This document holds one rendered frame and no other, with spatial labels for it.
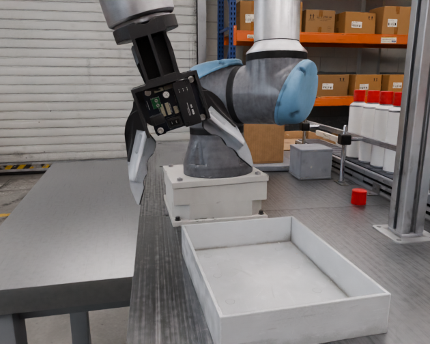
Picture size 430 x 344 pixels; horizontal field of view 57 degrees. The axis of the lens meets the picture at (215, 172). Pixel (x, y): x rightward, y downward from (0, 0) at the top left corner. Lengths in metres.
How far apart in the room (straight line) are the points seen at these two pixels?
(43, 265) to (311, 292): 0.41
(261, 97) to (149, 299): 0.40
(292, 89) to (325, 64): 5.07
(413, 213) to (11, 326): 0.70
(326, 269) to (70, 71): 4.60
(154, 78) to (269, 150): 0.89
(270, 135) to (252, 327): 0.90
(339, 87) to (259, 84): 4.31
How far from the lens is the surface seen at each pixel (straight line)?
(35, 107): 5.11
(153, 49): 0.42
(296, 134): 1.97
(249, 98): 0.75
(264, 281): 0.60
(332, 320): 0.49
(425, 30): 0.77
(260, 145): 1.28
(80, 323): 1.65
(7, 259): 0.75
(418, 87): 0.77
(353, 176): 1.22
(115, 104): 5.01
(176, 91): 0.42
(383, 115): 1.15
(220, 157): 0.80
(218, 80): 0.79
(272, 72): 0.73
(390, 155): 1.10
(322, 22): 4.95
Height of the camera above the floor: 1.12
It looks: 13 degrees down
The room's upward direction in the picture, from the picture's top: straight up
